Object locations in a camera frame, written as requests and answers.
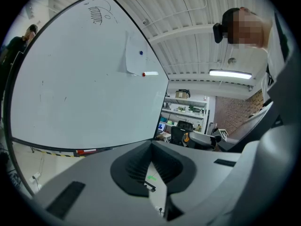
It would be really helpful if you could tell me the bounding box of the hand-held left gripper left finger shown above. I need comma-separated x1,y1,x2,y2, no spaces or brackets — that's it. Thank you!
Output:
32,140,166,222

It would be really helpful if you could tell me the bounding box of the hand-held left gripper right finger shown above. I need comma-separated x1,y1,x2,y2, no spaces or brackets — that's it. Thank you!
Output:
151,140,243,222

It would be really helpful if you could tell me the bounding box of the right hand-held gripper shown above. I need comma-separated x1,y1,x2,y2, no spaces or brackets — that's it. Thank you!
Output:
182,129,230,151

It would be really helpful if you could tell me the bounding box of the black framed whiteboard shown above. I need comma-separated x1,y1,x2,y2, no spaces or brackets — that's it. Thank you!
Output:
4,0,170,151

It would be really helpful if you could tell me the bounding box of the red whiteboard eraser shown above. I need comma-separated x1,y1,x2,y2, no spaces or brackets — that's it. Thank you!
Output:
75,148,97,155

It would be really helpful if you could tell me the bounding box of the black office chair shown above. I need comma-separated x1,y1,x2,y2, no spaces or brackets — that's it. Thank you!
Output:
169,120,195,146

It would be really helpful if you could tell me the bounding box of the white shelf unit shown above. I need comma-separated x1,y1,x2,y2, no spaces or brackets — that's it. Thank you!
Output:
161,96,210,134

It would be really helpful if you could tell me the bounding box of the yellow black hazard tape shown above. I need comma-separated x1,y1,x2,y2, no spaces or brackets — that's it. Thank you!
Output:
33,149,86,159

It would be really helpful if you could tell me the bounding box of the cardboard box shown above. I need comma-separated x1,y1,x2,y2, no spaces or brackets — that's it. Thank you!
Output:
175,89,191,100

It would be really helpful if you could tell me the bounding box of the black chest screen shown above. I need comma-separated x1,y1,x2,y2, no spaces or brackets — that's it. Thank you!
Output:
218,100,283,153

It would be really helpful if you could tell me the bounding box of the white power strip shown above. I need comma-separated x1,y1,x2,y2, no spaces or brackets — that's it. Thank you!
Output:
29,172,42,183

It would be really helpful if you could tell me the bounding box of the long ceiling lamp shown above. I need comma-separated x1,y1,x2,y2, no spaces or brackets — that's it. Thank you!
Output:
208,69,253,80

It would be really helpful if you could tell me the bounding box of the white paper sheet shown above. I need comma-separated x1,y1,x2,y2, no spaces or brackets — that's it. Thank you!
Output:
125,31,151,76

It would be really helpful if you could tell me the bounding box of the person's white shirt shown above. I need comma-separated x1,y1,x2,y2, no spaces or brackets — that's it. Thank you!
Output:
260,13,290,97

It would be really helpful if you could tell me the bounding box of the person's head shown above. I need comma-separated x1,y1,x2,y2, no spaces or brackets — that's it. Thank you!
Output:
222,7,271,49

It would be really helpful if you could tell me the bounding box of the small black bracket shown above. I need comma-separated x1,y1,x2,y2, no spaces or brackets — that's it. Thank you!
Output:
143,181,157,193

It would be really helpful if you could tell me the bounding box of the black head camera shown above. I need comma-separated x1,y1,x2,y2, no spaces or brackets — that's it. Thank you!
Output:
213,22,228,44

